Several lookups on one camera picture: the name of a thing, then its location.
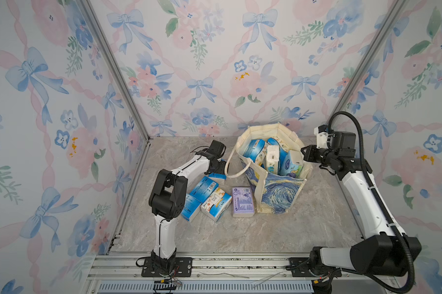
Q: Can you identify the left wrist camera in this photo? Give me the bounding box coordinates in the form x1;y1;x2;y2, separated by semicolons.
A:
208;140;226;159

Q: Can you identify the cream canvas bag starry print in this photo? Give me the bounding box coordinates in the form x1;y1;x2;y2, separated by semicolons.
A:
224;123;313;214

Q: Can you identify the left aluminium corner post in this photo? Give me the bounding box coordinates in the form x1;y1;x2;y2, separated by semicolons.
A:
75;0;151;142

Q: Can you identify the right aluminium corner post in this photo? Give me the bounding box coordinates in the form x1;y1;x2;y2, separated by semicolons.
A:
331;0;408;114

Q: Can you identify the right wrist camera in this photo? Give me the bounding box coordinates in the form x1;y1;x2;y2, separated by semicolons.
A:
314;124;330;149

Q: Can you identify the white tissue pack cartoon blue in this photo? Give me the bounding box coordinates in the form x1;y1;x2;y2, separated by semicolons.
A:
279;150;304;178

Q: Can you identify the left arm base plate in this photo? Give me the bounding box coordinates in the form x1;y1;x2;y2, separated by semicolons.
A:
136;256;193;278

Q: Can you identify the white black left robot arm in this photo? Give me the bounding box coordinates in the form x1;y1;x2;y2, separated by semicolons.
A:
149;140;226;262

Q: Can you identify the colourful cartoon tissue pack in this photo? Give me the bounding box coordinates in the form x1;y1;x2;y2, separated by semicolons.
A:
253;148;267;166

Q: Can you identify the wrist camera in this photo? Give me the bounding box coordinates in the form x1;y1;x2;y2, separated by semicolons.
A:
208;140;226;159
314;124;330;149

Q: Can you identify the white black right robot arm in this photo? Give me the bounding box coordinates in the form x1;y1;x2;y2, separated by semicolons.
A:
301;125;421;277

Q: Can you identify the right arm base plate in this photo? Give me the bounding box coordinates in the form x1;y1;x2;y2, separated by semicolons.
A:
285;257;314;278

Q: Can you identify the floral orange blue tissue pack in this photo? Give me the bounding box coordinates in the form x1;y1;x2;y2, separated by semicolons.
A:
200;187;232;222

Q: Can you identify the grey slotted cable duct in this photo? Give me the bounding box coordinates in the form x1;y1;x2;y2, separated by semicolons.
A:
96;280;314;294

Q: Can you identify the aluminium corner post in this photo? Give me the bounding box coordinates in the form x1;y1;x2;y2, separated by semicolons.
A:
75;0;151;142
331;0;408;114

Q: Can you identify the black corrugated cable conduit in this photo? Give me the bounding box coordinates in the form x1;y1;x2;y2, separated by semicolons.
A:
327;111;416;294

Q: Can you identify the blue tissue pack barcode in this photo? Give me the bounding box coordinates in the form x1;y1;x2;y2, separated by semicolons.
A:
208;173;227;185

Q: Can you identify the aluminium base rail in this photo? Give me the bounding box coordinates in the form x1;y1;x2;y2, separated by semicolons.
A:
81;251;372;284

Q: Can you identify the white blue tissue pack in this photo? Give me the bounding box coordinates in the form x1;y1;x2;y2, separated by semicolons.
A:
265;145;280;175

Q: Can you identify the purple tissue pack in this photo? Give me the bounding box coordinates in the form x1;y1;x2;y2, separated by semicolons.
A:
232;187;255;218

